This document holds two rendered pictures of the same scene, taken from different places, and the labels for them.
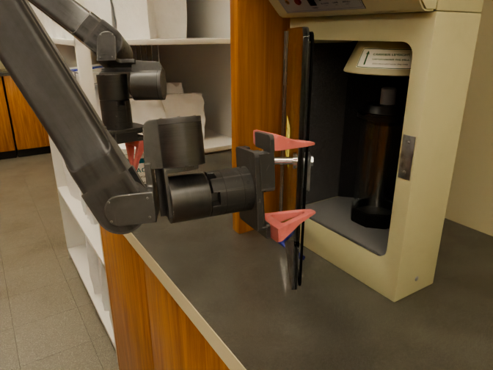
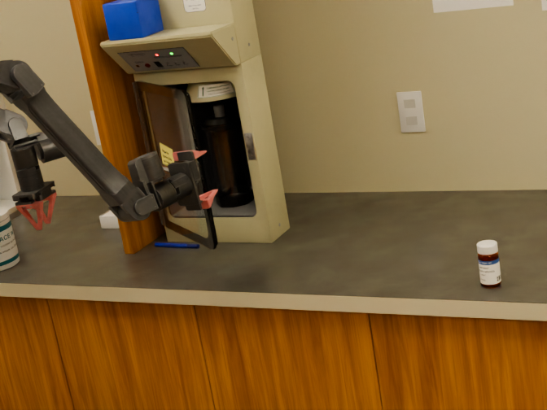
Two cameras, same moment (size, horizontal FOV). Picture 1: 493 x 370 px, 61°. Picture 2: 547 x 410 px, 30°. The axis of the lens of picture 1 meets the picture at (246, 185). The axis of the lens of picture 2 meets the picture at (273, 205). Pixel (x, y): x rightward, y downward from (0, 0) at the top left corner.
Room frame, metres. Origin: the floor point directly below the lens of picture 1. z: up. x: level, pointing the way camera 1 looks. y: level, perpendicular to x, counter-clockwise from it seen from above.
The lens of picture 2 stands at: (-1.57, 0.91, 1.81)
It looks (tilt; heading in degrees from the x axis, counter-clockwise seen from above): 17 degrees down; 331
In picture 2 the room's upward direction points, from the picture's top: 10 degrees counter-clockwise
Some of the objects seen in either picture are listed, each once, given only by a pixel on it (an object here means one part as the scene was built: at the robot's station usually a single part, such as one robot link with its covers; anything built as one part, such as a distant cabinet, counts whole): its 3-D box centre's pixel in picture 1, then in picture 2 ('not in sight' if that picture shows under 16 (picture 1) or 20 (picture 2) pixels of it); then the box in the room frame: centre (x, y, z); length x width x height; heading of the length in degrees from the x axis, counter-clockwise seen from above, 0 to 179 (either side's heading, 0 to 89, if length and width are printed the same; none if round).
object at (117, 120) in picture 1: (117, 118); (31, 181); (0.82, 0.26, 1.22); 0.10 x 0.07 x 0.07; 131
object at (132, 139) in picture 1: (125, 152); (40, 207); (0.82, 0.25, 1.15); 0.07 x 0.07 x 0.09; 41
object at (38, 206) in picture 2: not in sight; (37, 210); (0.81, 0.26, 1.15); 0.07 x 0.07 x 0.09; 41
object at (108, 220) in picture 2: not in sight; (133, 215); (1.14, -0.10, 0.96); 0.16 x 0.12 x 0.04; 34
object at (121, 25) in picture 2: not in sight; (133, 17); (0.78, -0.08, 1.55); 0.10 x 0.10 x 0.09; 33
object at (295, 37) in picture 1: (290, 148); (174, 163); (0.71, -0.08, 1.19); 0.30 x 0.01 x 0.40; 179
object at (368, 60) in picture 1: (394, 56); (216, 84); (0.78, -0.27, 1.34); 0.18 x 0.18 x 0.05
